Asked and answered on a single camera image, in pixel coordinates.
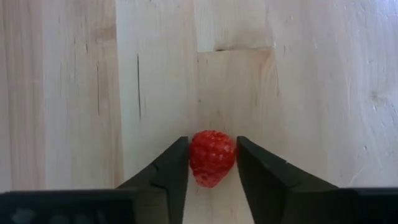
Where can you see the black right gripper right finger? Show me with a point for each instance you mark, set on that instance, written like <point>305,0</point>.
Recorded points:
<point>264,177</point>

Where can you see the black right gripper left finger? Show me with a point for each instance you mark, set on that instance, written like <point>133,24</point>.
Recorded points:
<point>168,174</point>

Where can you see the red toy raspberry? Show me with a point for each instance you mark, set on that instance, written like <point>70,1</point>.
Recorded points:
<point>211,158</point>

